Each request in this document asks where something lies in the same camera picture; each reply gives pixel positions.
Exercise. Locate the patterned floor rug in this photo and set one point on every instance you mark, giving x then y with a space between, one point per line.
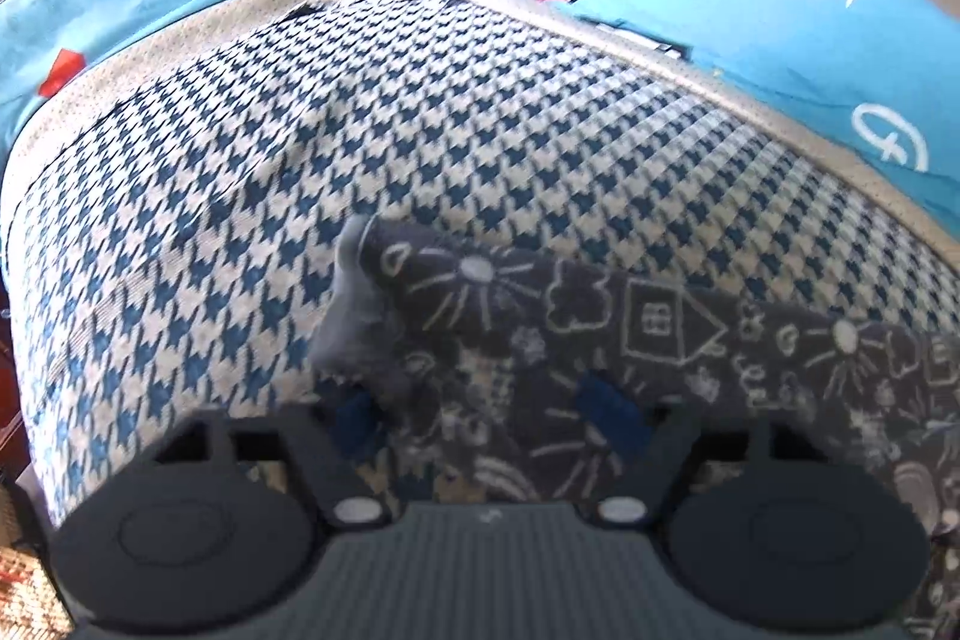
19 572

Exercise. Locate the grey patterned fleece jacket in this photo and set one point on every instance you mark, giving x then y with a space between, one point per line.
675 325

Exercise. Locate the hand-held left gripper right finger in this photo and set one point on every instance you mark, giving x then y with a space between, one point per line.
611 415

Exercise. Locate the houndstooth sofa seat cover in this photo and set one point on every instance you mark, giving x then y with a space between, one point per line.
300 160

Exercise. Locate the blue printed sofa cover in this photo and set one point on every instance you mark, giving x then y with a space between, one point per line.
712 10

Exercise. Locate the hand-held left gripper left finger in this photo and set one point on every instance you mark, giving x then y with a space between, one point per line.
352 422

